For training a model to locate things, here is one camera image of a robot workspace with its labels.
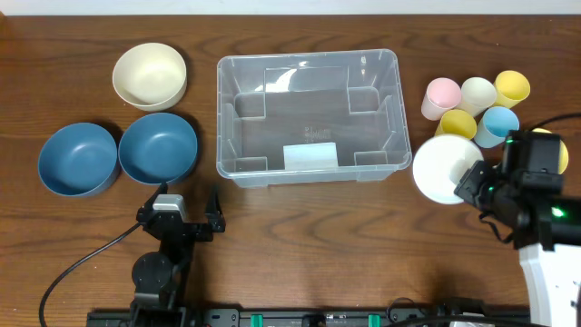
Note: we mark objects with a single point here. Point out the white small bowl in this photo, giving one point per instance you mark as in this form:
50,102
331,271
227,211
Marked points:
439,165

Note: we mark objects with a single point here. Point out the yellow cup front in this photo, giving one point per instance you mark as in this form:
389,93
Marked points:
457,122

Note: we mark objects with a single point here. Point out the clear plastic storage bin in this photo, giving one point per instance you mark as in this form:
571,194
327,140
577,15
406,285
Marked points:
351,98

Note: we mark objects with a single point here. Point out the yellow small bowl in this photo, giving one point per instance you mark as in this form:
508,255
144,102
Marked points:
563,152

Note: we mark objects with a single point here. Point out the pink cup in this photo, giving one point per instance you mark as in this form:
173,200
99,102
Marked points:
442,94

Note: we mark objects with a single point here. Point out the dark blue bowl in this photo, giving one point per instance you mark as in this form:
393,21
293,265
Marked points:
79,160
158,148

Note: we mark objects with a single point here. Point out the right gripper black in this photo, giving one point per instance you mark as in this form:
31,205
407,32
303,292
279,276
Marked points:
470,183

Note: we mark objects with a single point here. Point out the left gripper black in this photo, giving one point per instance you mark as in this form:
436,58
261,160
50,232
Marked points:
195,229

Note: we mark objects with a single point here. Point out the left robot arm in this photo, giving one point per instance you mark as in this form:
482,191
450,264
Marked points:
161,277

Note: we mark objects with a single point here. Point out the yellow cup back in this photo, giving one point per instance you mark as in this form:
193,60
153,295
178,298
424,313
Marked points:
512,88

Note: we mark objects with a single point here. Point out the cream large bowl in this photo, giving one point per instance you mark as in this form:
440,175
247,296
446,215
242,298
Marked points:
151,77

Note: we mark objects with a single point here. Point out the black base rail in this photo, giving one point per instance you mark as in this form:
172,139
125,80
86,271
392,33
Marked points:
237,318

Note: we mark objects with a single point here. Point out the yellow cup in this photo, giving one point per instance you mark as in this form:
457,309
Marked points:
512,88
457,122

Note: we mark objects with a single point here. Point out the dark blue bowl left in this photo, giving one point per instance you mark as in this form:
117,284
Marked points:
79,160

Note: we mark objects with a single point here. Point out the white label in bin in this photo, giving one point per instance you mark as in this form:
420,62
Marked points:
305,157

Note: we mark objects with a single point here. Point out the cream cup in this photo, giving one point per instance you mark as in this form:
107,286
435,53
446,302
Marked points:
477,95

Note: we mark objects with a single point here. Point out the dark blue bowl right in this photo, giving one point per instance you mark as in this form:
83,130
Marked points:
158,148

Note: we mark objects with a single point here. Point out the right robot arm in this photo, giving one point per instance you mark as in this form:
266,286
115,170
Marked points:
545,230

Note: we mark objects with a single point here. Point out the light blue cup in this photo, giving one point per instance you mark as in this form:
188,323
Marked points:
495,125

